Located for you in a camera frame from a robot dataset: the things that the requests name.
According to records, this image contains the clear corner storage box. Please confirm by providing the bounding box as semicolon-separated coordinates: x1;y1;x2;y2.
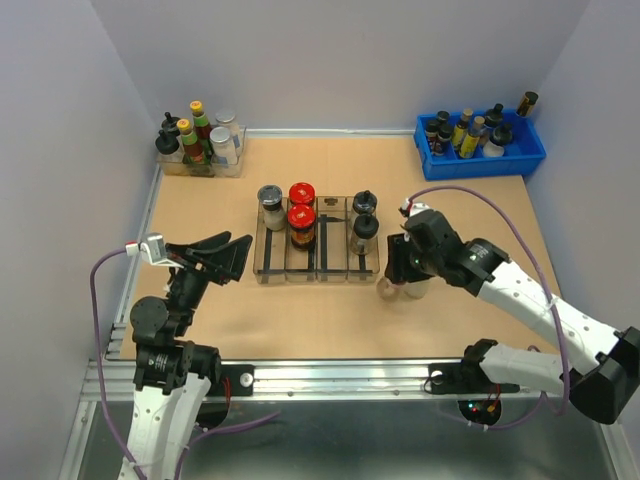
156;135;244;178

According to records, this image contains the pink lid spice jar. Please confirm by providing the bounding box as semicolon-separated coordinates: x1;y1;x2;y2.
376;277;402;302

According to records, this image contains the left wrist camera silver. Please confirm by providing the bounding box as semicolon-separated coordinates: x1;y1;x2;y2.
125;232;177;267

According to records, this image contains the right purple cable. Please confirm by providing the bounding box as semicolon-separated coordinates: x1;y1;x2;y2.
404;185;571;432

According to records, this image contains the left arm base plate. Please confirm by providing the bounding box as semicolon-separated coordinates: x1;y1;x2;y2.
207;363;255;398

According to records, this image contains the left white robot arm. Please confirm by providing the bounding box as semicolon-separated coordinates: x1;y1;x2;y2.
119;231;253;479

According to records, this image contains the silver lid jar back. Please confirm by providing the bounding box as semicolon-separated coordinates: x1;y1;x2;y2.
215;108;242;149

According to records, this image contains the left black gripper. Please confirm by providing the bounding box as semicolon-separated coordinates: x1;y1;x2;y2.
165;229;253;333

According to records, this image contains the chili sauce bottle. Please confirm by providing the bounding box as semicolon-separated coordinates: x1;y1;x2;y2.
176;118;207;165
190;100;212;156

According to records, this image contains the purple cable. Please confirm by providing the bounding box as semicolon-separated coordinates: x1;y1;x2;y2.
89;248;144;480
404;185;571;432

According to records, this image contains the black knob lid bottle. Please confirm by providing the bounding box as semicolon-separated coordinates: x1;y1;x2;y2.
349;213;379;255

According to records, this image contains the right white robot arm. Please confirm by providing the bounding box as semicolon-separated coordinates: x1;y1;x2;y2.
384;203;639;425

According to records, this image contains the white powder jar black lid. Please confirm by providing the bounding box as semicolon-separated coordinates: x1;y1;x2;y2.
257;185;287;231

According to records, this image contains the red lid sauce jar back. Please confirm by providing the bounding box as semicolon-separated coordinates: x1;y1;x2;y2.
288;182;316;209

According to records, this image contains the black knob bottle front left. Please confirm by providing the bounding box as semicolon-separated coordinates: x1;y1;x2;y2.
155;130;183;163

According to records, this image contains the yellow lid spice jar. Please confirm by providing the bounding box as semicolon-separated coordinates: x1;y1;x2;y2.
403;280;429;299

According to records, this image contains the chili sauce bottle front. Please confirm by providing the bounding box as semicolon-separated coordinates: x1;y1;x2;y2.
176;118;207;165

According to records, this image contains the red lid sauce jar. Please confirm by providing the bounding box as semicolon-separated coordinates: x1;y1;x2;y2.
287;204;316;250
288;182;316;209

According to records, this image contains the yellow label bottle in bin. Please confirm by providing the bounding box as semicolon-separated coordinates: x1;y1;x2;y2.
451;108;485;159

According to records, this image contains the blue plastic bin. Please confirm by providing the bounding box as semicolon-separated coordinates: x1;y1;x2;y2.
413;109;546;180

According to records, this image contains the black cap spice jar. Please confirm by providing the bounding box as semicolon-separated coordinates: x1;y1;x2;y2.
351;190;378;217

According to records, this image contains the red lid sauce jar front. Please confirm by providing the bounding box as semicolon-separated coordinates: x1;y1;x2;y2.
287;204;316;250

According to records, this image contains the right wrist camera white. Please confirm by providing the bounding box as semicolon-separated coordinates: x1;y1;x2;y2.
399;198;431;219

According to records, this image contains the chili sauce bottle back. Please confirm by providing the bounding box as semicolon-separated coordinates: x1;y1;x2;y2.
190;100;212;156

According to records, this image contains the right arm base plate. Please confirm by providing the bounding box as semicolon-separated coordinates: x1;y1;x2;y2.
423;361;520;395

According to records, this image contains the silver lid jar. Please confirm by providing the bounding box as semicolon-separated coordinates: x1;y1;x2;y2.
215;108;242;149
209;126;239;166

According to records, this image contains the black knob bottle back left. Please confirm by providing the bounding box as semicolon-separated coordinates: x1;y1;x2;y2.
161;111;180;137

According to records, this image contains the aluminium rail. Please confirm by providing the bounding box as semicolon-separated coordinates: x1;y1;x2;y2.
82;355;614;402

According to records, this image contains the clear bin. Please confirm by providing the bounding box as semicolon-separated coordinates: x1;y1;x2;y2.
347;196;380;283
253;204;288;287
285;214;317;282
316;196;348;284

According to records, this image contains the dark bottle behind blue bin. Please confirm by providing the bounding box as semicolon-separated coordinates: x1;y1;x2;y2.
515;91;539;118

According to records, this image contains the silver lid jar front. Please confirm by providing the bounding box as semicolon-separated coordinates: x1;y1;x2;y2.
209;126;239;166

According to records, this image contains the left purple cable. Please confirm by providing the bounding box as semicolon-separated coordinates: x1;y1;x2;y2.
89;248;144;480

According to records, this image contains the black knob bottle in bin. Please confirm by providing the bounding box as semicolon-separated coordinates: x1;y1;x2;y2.
481;103;513;158

